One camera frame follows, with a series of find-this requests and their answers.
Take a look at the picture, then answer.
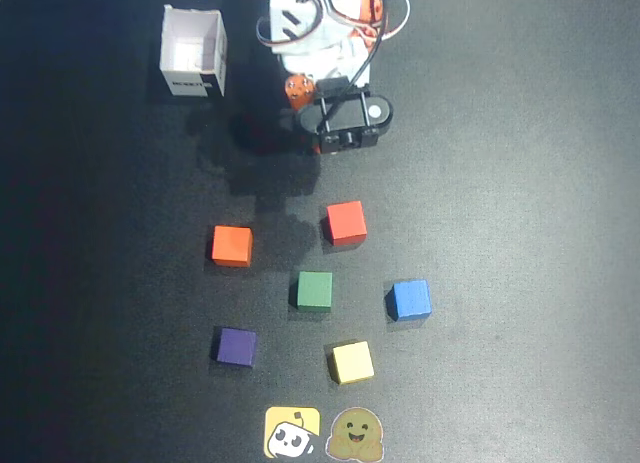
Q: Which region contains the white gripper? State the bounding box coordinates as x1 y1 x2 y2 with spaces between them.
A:
276 38 372 110

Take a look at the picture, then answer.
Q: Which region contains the red wooden cube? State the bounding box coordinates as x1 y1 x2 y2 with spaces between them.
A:
323 199 369 248

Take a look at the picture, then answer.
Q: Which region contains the orange wooden cube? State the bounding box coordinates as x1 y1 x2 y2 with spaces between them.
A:
210 224 255 269

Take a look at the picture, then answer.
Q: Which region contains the green wooden cube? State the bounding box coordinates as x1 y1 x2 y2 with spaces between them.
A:
294 270 334 313

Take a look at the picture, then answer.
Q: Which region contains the blue wooden cube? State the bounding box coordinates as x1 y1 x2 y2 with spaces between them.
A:
386 278 433 323

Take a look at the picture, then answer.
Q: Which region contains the purple wooden cube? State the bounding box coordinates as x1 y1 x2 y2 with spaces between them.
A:
215 326 259 368

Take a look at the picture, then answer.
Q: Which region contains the yellow wooden cube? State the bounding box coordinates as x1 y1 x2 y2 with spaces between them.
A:
327 339 376 385

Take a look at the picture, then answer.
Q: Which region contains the white open cardboard box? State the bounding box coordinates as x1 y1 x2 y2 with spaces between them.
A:
158 3 229 99

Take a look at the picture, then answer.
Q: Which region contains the yellow robot logo sticker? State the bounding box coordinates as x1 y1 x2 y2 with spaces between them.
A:
263 406 322 459

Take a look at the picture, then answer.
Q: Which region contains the hugging face emoji sticker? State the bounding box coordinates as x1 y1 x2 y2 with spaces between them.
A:
325 407 386 461

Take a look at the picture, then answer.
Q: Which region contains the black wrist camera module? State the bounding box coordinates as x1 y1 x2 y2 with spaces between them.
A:
293 76 396 157

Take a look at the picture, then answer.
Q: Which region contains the grey servo cable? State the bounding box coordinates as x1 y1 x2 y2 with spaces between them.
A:
254 13 281 52

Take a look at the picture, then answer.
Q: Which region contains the black cable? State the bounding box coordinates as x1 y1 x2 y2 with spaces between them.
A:
344 0 387 92

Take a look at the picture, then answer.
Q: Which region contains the white cable loop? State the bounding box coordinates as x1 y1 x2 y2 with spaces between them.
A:
372 0 412 42

